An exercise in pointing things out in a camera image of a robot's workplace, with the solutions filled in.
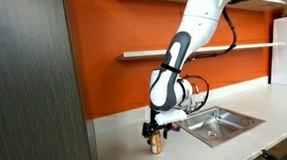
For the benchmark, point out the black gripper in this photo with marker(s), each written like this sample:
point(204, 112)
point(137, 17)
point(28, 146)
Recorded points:
point(152, 123)

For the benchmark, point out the orange soda can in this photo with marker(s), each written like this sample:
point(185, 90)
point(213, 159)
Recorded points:
point(155, 144)

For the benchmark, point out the stainless steel sink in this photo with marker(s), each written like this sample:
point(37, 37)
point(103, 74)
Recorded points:
point(219, 125)

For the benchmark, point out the purple snack wrapper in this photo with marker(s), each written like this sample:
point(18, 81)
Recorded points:
point(176, 127)

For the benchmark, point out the white counter backsplash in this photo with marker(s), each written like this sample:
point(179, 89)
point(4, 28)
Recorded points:
point(119, 120)

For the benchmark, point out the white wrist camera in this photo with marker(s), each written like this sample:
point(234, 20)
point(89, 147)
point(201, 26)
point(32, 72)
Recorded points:
point(171, 116)

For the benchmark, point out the white wall shelf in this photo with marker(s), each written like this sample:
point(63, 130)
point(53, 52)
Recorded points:
point(138, 55)

